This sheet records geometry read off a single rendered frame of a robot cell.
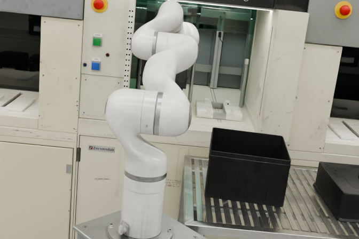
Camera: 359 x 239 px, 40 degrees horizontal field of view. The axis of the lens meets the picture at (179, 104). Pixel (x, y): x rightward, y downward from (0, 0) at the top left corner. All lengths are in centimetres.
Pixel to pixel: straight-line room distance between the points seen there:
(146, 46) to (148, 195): 52
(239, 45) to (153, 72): 153
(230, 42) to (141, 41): 134
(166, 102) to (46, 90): 91
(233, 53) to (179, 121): 168
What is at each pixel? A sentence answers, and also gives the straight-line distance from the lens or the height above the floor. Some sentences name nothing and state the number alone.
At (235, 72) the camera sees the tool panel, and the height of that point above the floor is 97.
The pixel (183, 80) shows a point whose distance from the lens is 225.
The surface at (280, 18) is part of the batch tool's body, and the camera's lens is 197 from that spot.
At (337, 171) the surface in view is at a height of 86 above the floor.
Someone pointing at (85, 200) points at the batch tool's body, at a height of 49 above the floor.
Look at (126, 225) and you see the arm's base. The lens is 142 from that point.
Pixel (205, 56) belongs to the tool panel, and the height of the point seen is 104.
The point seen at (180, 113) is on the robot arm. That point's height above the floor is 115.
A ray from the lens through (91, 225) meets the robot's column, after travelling 150.
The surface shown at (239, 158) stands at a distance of 167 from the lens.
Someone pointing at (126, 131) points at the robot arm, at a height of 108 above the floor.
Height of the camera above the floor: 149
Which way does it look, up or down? 15 degrees down
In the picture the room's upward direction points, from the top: 6 degrees clockwise
